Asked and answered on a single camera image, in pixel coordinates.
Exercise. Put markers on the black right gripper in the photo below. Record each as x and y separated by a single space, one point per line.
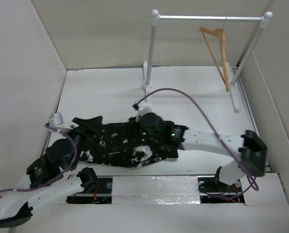
138 124

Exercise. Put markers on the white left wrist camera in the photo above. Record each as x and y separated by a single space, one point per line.
56 121

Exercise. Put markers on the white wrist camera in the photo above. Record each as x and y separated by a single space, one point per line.
143 107
56 121

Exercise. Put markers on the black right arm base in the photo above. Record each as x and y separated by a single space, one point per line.
210 192

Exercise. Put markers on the black white patterned trousers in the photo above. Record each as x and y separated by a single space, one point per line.
123 145

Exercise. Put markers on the silver tape strip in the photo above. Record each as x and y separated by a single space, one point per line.
163 190

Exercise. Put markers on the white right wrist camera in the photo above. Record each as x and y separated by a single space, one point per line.
143 107

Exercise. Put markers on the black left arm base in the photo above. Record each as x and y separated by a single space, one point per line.
101 194

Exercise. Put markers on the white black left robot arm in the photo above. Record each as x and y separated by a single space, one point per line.
38 186

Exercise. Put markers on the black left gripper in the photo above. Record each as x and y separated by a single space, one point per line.
94 124

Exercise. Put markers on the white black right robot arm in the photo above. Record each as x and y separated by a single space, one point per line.
247 150

